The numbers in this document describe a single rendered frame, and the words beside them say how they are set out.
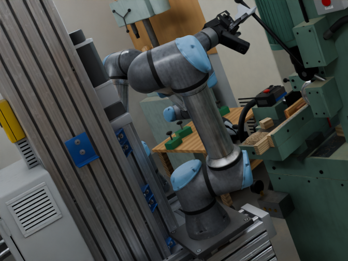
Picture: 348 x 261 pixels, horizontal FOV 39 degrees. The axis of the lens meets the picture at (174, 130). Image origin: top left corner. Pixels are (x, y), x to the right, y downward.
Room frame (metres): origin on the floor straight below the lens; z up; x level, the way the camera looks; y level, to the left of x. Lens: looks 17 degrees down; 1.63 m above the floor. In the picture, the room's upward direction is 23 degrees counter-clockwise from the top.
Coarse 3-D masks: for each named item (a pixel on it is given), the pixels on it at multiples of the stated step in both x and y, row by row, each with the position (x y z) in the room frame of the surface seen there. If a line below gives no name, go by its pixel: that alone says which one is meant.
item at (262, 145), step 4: (300, 108) 1.86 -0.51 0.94; (280, 124) 1.78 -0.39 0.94; (260, 140) 1.71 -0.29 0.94; (264, 140) 1.70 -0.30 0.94; (256, 144) 1.69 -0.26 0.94; (260, 144) 1.69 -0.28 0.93; (264, 144) 1.70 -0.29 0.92; (268, 144) 1.71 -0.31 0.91; (256, 148) 1.68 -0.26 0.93; (260, 148) 1.68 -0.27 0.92; (264, 148) 1.69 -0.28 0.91; (268, 148) 1.70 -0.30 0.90; (256, 152) 1.69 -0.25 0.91; (260, 152) 1.68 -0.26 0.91
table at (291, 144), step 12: (276, 120) 1.95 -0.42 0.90; (312, 120) 1.81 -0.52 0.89; (324, 120) 1.85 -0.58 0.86; (300, 132) 1.76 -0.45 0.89; (312, 132) 1.80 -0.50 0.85; (240, 144) 1.85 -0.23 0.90; (288, 144) 1.71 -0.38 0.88; (300, 144) 1.75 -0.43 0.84; (252, 156) 1.81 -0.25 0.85; (264, 156) 1.75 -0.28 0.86; (276, 156) 1.70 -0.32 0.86
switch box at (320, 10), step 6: (318, 0) 1.56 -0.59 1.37; (330, 0) 1.52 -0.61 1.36; (336, 0) 1.51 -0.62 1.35; (342, 0) 1.50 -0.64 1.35; (318, 6) 1.56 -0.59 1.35; (324, 6) 1.55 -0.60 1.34; (336, 6) 1.51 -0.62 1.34; (342, 6) 1.50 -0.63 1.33; (318, 12) 1.57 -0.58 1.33; (324, 12) 1.55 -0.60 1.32
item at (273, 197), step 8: (272, 192) 1.90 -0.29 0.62; (280, 192) 1.88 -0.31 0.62; (264, 200) 1.86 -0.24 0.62; (272, 200) 1.84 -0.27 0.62; (280, 200) 1.81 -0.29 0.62; (288, 200) 1.83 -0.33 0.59; (264, 208) 1.87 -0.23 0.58; (272, 208) 1.83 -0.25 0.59; (280, 208) 1.80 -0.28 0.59; (288, 208) 1.82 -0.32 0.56; (272, 216) 1.85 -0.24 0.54; (280, 216) 1.81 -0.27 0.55
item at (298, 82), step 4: (288, 76) 1.92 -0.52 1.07; (292, 76) 1.90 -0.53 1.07; (296, 76) 1.88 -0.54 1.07; (292, 80) 1.90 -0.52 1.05; (296, 80) 1.89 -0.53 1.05; (300, 80) 1.87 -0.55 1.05; (292, 84) 1.91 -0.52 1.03; (296, 84) 1.89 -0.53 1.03; (300, 84) 1.88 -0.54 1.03; (292, 88) 1.92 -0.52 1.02; (296, 88) 1.90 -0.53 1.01; (300, 88) 1.88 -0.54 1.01
